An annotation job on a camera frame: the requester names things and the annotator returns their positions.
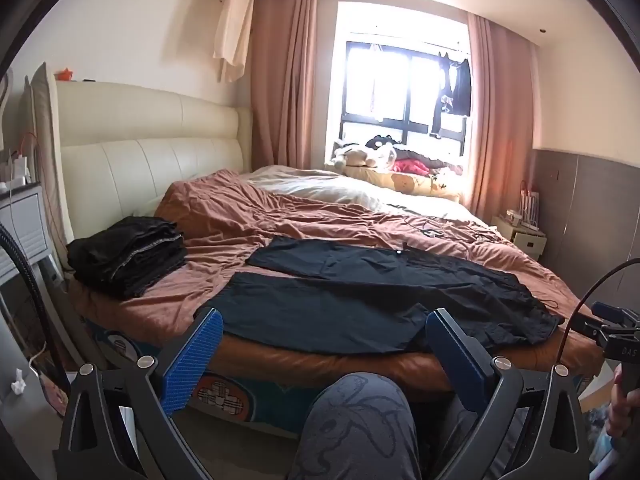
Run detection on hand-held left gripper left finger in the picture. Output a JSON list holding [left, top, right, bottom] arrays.
[[52, 306, 226, 480]]

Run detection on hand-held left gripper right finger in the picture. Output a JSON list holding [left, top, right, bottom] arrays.
[[424, 307, 591, 480]]

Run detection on black pants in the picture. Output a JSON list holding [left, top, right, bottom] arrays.
[[194, 236, 566, 356]]

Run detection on person's right hand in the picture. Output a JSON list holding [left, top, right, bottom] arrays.
[[606, 364, 640, 442]]

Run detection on stack of folded black clothes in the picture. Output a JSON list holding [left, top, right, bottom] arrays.
[[66, 216, 188, 300]]

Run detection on cream bedside table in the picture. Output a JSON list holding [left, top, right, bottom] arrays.
[[492, 215, 547, 261]]

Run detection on brown blanket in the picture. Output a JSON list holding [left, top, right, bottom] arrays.
[[67, 169, 608, 393]]

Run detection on white slatted rack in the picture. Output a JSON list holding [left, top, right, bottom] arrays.
[[520, 180, 543, 231]]

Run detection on red cloth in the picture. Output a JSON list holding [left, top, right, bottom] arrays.
[[392, 158, 436, 177]]

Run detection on cream padded headboard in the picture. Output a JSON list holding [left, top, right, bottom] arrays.
[[54, 80, 253, 256]]

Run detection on white duvet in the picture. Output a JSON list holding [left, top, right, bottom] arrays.
[[247, 165, 478, 226]]

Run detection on grey bedside cabinet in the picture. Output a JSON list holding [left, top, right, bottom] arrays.
[[0, 182, 56, 281]]

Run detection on black white plush toy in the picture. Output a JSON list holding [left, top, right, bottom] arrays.
[[365, 134, 401, 168]]

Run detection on pink curtain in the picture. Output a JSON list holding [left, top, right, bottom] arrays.
[[247, 0, 346, 171], [457, 12, 538, 211]]

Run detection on white charger plug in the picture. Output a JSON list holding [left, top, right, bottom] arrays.
[[2, 155, 31, 186]]

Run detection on hanging black clothes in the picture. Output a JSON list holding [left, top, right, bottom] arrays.
[[429, 50, 473, 138]]

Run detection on beige padded board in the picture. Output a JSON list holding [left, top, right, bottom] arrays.
[[21, 62, 68, 261]]

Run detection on hanging cream cloth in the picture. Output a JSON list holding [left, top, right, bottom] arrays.
[[212, 0, 256, 83]]

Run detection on right hand-held gripper cable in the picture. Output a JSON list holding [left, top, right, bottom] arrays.
[[555, 258, 640, 366]]

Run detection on hand-held gripper cable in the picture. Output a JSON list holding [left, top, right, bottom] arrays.
[[0, 222, 71, 401], [555, 258, 640, 366]]

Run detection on thin black cable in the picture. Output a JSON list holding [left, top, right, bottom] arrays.
[[405, 217, 481, 242]]

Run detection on left hand-held gripper cable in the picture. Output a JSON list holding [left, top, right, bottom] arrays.
[[0, 222, 71, 401]]

